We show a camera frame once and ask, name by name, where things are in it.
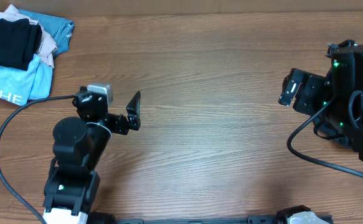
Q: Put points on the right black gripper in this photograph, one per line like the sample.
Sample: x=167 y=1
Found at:
x=307 y=94

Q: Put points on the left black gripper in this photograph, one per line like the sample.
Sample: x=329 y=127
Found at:
x=132 y=111

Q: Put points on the black t-shirt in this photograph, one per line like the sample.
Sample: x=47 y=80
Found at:
x=19 y=41

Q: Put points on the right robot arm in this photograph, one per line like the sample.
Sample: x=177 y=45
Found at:
x=334 y=103

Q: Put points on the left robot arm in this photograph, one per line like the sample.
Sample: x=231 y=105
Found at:
x=79 y=142

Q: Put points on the beige folded shirt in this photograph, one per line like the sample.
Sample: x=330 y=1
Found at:
x=47 y=45

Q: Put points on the dark blue folded garment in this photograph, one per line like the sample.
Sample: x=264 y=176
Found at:
x=59 y=28

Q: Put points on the light blue printed t-shirt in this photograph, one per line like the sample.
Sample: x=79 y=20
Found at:
x=19 y=86

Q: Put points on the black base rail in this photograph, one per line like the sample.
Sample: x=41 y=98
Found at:
x=196 y=221

